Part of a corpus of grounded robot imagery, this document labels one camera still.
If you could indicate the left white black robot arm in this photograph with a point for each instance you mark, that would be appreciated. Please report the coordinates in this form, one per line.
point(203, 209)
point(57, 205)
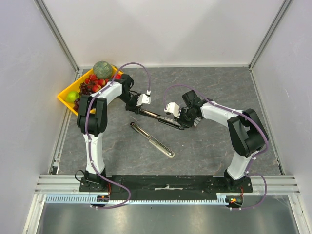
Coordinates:
point(93, 120)

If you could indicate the slotted cable duct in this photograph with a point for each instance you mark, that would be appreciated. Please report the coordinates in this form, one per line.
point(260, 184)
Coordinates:
point(102, 200)

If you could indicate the white black stapler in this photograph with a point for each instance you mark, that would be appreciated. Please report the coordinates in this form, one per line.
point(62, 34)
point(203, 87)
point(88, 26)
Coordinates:
point(160, 146)

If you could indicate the light green lime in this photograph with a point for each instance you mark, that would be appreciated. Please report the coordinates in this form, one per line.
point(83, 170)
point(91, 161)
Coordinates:
point(72, 96)

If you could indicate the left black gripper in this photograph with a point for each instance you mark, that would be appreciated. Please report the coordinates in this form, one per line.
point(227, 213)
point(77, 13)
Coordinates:
point(134, 108)

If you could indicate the yellow plastic tray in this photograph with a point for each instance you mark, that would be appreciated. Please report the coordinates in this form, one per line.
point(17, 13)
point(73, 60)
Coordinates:
point(73, 87)

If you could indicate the red peach cluster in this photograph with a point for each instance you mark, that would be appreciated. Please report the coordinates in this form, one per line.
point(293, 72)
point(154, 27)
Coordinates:
point(94, 84)

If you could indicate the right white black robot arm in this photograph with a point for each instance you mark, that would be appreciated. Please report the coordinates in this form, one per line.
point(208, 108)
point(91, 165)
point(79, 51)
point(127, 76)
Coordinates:
point(247, 133)

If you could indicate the purple grape bunch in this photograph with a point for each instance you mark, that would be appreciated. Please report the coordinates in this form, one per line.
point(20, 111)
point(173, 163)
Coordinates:
point(84, 89)

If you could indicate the green melon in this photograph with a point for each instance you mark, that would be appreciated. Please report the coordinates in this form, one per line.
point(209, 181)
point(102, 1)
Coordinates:
point(102, 70)

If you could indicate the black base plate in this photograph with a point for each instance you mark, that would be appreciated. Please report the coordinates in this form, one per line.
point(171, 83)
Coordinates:
point(171, 187)

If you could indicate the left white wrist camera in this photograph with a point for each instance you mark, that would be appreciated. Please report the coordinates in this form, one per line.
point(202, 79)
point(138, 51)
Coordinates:
point(144, 98)

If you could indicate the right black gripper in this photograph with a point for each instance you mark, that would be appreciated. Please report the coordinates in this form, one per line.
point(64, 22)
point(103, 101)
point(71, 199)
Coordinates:
point(182, 119)

